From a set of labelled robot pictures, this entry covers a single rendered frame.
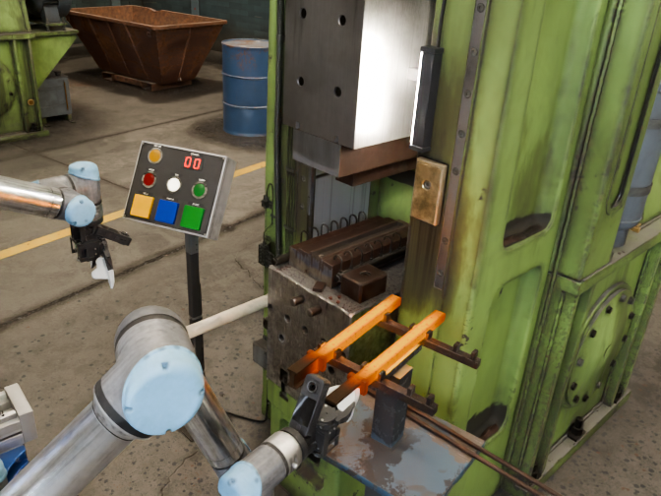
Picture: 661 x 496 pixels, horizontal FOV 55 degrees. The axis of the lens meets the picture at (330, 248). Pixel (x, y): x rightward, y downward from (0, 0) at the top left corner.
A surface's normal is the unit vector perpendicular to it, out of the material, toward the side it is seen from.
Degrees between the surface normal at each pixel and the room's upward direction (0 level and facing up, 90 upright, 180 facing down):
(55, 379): 0
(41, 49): 90
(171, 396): 85
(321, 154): 90
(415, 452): 0
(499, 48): 90
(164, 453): 0
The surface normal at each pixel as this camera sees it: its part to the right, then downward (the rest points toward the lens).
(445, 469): 0.06, -0.90
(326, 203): 0.69, 0.36
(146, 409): 0.47, 0.33
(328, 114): -0.72, 0.26
